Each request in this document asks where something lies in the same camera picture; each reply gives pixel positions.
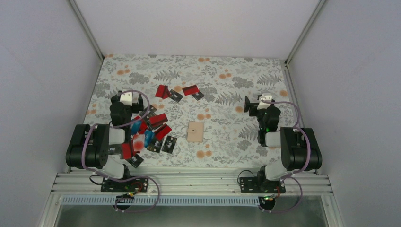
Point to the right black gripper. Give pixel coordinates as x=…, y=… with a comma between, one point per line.
x=248, y=104

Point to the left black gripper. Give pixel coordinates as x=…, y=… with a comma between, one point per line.
x=140, y=108

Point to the beige card holder wallet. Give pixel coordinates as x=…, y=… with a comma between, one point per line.
x=195, y=131

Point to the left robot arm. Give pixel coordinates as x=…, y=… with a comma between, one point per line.
x=89, y=144

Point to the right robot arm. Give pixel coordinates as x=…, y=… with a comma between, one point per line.
x=299, y=150

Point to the black card upper pile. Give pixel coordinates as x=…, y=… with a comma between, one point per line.
x=146, y=114

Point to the red card bottom left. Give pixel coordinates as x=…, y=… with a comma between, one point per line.
x=127, y=151

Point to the white red dot card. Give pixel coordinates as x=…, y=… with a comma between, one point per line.
x=138, y=142

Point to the blue card pile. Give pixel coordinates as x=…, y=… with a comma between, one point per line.
x=149, y=135

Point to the red card upper pile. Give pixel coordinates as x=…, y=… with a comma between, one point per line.
x=158, y=120

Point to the red card centre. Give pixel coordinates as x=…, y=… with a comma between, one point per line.
x=161, y=132

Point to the black card centre left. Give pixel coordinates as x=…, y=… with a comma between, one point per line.
x=155, y=145

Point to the red card top left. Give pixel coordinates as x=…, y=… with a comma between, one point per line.
x=163, y=92

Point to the black card bottom left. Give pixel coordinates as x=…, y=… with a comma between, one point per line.
x=135, y=160

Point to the black card top middle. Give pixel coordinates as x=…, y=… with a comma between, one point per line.
x=198, y=95

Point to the black card centre right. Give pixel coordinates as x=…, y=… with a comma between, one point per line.
x=169, y=144

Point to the black card top left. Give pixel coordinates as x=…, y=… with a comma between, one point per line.
x=175, y=96

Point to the red card top middle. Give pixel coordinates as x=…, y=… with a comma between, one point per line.
x=190, y=90

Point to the floral table mat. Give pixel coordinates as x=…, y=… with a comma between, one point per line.
x=203, y=99

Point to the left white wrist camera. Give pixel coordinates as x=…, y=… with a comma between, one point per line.
x=127, y=98

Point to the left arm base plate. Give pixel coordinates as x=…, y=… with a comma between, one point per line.
x=136, y=185

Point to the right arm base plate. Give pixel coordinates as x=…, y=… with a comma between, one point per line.
x=255, y=185

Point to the aluminium rail frame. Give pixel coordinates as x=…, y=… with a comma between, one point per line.
x=199, y=181

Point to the grey cable duct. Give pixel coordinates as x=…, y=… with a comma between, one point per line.
x=143, y=200

